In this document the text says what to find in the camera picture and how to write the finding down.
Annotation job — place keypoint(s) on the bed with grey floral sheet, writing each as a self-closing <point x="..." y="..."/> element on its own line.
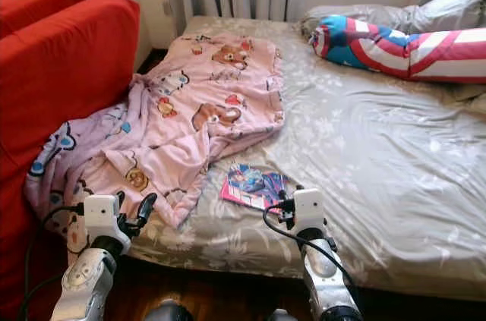
<point x="387" y="162"/>

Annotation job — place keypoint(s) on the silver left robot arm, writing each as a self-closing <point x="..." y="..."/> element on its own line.
<point x="83" y="279"/>

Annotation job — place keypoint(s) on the pink and blue comic book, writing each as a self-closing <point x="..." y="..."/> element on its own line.
<point x="250" y="184"/>

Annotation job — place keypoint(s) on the grey pillow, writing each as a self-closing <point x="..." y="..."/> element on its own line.
<point x="440" y="14"/>

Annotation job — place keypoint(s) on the red folded mattress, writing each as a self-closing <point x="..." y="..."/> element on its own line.
<point x="61" y="86"/>

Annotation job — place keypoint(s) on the grey right robot leg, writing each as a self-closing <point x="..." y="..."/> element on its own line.
<point x="276" y="316"/>

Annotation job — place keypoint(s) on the grey left robot leg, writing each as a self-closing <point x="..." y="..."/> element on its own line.
<point x="163" y="311"/>

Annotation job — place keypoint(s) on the grey robot leg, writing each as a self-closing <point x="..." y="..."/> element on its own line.
<point x="163" y="311"/>
<point x="276" y="316"/>

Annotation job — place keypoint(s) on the red white blue bolster pillow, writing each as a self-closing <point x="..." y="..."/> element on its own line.
<point x="395" y="49"/>

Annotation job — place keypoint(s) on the pink cartoon blanket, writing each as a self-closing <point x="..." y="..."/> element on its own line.
<point x="182" y="116"/>

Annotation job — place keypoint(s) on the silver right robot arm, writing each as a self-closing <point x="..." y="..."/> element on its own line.
<point x="330" y="275"/>

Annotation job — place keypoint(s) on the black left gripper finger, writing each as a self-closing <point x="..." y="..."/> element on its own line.
<point x="121" y="197"/>
<point x="149" y="206"/>

